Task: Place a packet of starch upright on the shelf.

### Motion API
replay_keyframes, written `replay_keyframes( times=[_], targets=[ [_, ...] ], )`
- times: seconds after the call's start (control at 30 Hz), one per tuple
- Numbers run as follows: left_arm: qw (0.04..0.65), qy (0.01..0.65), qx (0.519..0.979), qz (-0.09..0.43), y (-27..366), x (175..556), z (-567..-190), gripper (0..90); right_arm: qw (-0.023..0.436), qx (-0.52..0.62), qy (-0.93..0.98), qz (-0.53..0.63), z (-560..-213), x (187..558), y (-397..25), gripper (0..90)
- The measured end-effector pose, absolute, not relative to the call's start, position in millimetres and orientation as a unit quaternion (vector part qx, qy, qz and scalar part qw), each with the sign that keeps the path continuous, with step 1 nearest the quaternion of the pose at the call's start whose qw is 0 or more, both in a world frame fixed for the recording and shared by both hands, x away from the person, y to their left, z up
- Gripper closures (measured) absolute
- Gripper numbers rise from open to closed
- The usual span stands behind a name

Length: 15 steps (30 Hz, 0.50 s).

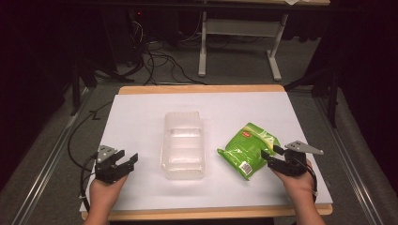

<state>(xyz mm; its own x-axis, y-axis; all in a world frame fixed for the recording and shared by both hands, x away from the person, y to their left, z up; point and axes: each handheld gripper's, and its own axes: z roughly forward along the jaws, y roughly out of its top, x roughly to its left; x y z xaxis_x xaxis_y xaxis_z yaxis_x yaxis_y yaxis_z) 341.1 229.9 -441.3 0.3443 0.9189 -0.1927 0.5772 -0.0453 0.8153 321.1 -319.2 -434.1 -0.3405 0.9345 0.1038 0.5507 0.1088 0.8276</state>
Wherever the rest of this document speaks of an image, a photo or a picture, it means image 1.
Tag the person's left hand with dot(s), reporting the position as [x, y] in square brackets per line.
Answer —
[104, 193]

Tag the person's right hand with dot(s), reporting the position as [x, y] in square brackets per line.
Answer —
[295, 187]

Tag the white metal desk frame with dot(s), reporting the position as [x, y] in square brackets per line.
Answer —
[242, 28]

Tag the green snack bag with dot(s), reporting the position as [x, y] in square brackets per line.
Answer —
[245, 150]

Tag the dark computer tower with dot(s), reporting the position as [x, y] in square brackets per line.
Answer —
[122, 37]

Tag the metal floor rail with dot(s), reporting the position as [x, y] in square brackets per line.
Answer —
[347, 162]
[50, 162]

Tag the clear plastic container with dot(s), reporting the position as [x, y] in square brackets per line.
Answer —
[183, 146]

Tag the black metal stand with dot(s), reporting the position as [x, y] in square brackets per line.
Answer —
[333, 93]
[76, 90]

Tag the white table mat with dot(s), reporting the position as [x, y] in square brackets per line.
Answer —
[140, 125]

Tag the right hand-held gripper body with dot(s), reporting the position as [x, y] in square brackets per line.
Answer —
[292, 164]

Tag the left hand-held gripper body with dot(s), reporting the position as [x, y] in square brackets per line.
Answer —
[106, 170]

